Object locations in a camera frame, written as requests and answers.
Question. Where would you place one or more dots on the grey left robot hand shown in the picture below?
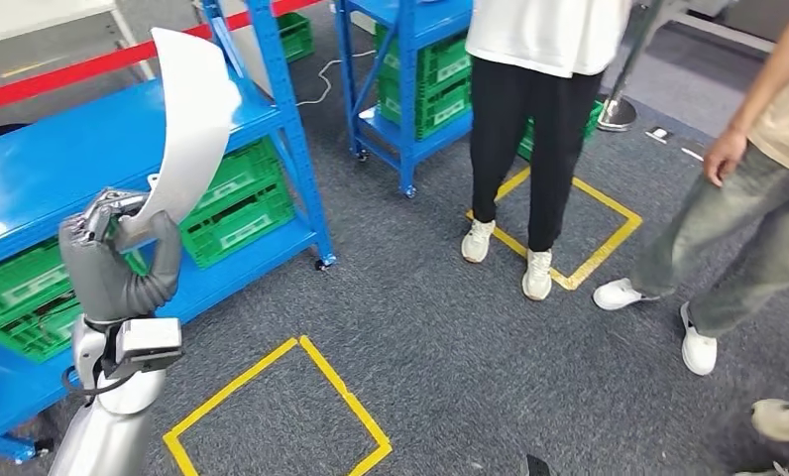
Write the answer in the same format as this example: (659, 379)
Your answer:
(96, 276)

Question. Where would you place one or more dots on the white curved plastic part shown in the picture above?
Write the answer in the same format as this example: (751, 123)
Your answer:
(191, 118)

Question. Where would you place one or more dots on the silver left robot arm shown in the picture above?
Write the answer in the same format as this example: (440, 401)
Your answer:
(105, 433)

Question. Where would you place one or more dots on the blue metal shelf rack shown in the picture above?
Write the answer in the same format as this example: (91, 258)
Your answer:
(73, 151)
(407, 98)

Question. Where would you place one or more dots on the red barrier belt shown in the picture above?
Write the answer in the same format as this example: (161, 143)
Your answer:
(40, 82)

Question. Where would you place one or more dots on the white table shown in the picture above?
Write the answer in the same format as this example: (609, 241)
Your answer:
(40, 20)

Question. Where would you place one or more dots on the black robot torso edge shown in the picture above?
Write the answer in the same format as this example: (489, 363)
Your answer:
(539, 466)

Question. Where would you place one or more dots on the floor power outlet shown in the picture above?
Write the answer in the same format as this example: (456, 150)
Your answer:
(658, 134)

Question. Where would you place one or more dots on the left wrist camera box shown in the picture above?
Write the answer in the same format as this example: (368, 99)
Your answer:
(148, 341)

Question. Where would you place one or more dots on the chrome stanchion post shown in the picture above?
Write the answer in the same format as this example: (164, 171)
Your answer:
(616, 117)

